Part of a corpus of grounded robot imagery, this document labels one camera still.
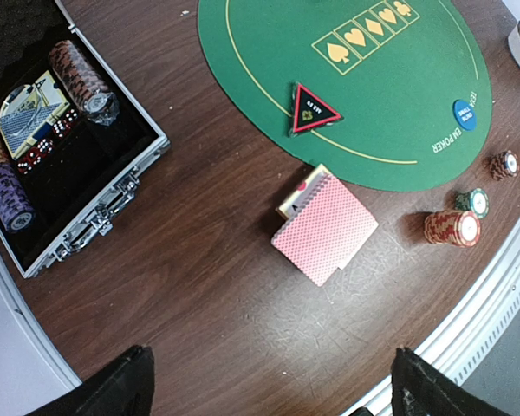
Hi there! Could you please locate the round green poker mat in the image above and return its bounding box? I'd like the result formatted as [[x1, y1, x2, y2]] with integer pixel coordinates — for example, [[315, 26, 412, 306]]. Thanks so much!
[[198, 1, 492, 192]]

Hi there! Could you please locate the front aluminium rail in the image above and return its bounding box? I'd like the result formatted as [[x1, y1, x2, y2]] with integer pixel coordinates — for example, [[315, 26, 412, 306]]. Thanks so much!
[[328, 190, 520, 416]]

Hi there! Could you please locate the red dice set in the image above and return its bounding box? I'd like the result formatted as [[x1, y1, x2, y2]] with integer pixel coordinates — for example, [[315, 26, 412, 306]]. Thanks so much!
[[16, 108, 81, 175]]

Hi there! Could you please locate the blue card deck in case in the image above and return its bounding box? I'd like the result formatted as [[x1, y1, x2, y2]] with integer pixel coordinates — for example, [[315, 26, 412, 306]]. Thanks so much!
[[0, 71, 71, 160]]

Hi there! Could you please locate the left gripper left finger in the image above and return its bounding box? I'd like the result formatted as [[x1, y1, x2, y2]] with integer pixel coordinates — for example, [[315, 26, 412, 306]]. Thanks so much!
[[32, 345, 155, 415]]

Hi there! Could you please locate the gold card deck box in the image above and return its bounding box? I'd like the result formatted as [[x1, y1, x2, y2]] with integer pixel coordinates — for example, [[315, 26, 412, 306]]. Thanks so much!
[[276, 164, 331, 219]]

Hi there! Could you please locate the purple chip row in case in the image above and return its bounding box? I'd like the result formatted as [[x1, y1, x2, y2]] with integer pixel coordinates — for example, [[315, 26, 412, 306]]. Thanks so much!
[[0, 163, 36, 233]]

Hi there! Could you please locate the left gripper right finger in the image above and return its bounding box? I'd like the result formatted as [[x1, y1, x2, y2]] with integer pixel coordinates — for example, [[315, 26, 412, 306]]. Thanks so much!
[[391, 348, 507, 415]]

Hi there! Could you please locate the triangular all-in button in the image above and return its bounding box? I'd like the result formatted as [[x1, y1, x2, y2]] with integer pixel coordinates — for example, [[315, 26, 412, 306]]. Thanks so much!
[[289, 82, 344, 137]]

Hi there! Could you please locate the orange poker chip stack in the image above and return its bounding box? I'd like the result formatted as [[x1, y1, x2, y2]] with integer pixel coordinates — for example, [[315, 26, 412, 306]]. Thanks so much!
[[424, 210, 481, 248]]

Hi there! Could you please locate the green poker chip stack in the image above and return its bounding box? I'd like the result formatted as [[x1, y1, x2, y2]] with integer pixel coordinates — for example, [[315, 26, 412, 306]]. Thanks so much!
[[455, 188, 490, 219]]

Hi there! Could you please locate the pink-backed playing card deck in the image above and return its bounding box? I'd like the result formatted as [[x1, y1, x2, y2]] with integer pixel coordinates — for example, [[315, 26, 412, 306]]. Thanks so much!
[[271, 175, 378, 287]]

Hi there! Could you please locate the blue small blind button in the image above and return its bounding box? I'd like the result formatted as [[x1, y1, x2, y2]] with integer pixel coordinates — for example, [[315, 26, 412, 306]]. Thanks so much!
[[452, 99, 477, 132]]

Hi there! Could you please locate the brown poker chip stack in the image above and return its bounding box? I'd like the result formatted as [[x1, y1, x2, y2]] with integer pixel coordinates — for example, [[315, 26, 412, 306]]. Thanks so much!
[[490, 150, 519, 181]]

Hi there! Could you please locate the brown chip row in case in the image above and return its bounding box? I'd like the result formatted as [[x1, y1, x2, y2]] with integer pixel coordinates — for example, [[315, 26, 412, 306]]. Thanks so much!
[[49, 40, 120, 126]]

